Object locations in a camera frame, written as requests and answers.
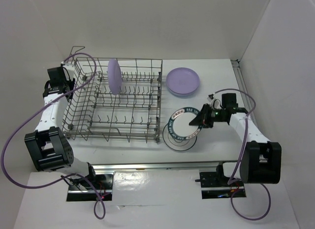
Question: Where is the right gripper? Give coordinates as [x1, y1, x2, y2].
[189, 103, 226, 128]

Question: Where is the white plate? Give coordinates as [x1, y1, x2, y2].
[162, 125, 197, 152]
[167, 107, 202, 141]

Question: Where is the small purple plate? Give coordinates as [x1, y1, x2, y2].
[166, 67, 200, 94]

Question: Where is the grey wire dish rack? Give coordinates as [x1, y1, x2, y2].
[62, 55, 163, 143]

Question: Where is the large purple plate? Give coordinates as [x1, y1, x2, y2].
[107, 59, 122, 95]

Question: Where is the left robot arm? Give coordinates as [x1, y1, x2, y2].
[24, 62, 97, 189]

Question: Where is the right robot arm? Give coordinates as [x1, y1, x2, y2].
[189, 92, 282, 186]

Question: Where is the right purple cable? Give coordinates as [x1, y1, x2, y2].
[207, 89, 272, 221]

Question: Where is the purple cable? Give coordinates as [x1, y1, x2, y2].
[0, 51, 106, 219]
[207, 89, 272, 221]

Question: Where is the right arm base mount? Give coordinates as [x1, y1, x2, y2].
[194, 172, 247, 199]

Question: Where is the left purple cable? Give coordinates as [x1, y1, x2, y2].
[0, 51, 106, 219]

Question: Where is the aluminium rail front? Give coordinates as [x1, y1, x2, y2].
[93, 162, 220, 172]

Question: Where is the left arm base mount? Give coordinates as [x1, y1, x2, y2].
[66, 173, 114, 202]

